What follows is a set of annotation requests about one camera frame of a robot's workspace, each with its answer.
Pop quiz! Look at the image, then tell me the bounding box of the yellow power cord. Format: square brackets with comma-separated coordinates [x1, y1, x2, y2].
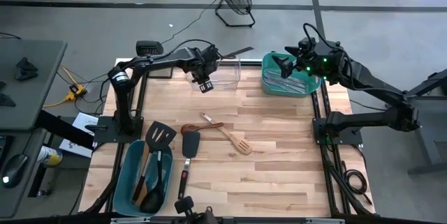
[42, 93, 76, 108]

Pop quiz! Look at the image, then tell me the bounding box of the black slotted spatula red-black handle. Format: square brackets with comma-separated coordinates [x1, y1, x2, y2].
[131, 120, 177, 207]

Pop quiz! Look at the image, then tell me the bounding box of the dark brown wooden spoon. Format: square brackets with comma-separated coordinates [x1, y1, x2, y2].
[179, 121, 225, 136]

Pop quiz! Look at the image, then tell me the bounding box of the slotted wooden spatula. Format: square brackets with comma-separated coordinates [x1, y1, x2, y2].
[200, 112, 254, 156]

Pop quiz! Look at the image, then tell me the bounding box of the green plastic bin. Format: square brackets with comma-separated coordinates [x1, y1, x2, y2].
[261, 52, 323, 98]

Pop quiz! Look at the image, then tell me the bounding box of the yellow power strip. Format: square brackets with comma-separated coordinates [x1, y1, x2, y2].
[66, 83, 88, 101]

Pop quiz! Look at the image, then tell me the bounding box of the grey metal stand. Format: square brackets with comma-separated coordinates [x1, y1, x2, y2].
[386, 68, 447, 176]

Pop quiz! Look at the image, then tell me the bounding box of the blue-grey plastic bin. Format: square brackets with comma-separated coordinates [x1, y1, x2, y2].
[112, 138, 174, 217]

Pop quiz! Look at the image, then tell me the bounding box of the yellow and white can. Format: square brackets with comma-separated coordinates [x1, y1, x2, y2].
[36, 145, 64, 167]

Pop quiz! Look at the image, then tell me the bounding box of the white paper booklet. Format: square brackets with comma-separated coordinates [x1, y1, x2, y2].
[58, 112, 99, 158]

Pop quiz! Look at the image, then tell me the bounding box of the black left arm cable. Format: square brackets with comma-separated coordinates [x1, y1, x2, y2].
[162, 38, 225, 59]

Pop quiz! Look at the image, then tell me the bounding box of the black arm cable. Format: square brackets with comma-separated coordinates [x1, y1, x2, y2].
[302, 22, 328, 49]
[162, 38, 225, 59]

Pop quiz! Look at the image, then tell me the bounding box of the black aluminium rig frame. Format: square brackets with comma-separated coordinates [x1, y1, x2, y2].
[83, 58, 376, 224]

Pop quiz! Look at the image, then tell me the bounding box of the black plastic serving spoon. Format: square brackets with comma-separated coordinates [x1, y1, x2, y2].
[139, 149, 166, 215]

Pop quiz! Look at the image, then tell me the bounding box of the coiled black cable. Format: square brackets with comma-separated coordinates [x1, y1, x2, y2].
[343, 160, 373, 206]

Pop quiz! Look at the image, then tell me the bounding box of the clear plastic bin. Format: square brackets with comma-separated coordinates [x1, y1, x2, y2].
[185, 55, 242, 91]

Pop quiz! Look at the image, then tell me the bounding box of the black fan cable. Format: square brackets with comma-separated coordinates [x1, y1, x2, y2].
[160, 0, 221, 45]

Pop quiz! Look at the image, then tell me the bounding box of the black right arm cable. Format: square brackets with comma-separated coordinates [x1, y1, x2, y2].
[302, 22, 328, 49]

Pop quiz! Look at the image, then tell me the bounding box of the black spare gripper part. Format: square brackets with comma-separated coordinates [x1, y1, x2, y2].
[13, 57, 38, 82]
[0, 82, 17, 108]

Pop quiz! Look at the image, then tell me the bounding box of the grey solid spatula red-black handle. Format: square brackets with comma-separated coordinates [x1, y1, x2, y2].
[177, 130, 202, 201]

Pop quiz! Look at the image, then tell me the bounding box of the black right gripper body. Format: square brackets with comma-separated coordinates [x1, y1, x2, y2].
[292, 37, 316, 75]

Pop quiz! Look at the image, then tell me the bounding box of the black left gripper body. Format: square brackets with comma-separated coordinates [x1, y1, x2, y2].
[189, 45, 221, 83]

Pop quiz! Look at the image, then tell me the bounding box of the grey side desk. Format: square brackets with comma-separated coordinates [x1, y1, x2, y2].
[0, 38, 68, 220]

